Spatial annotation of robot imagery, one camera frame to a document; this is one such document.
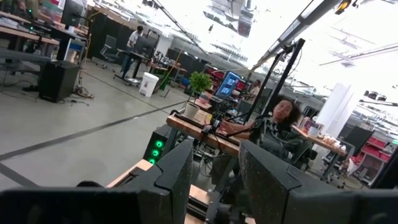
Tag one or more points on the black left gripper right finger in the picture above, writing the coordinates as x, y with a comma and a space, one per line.
264, 186

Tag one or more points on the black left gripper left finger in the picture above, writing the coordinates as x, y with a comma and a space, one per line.
174, 186

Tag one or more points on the black computer tower green lights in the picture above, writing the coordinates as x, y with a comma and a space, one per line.
157, 146

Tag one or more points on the person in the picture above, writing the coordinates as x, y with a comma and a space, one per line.
255, 90
276, 137
133, 40

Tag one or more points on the wooden top work desk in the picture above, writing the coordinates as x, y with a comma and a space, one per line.
192, 132

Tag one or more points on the white cup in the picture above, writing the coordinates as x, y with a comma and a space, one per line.
313, 132

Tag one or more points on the white plant pot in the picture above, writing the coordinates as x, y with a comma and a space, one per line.
191, 111

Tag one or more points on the white trash bin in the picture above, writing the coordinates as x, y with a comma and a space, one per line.
148, 84

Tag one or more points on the green potted plant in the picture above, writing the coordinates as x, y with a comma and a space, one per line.
200, 82

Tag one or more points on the blue lit computer monitor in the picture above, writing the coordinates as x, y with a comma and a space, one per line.
228, 84

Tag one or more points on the grey office chair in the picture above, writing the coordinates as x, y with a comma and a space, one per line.
109, 49

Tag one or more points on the black floor speaker box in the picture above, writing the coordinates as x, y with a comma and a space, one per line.
57, 81

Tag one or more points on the black desk monitor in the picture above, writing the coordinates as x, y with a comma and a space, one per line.
72, 12

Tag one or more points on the black metal frame stand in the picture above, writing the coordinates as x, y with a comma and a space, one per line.
280, 71

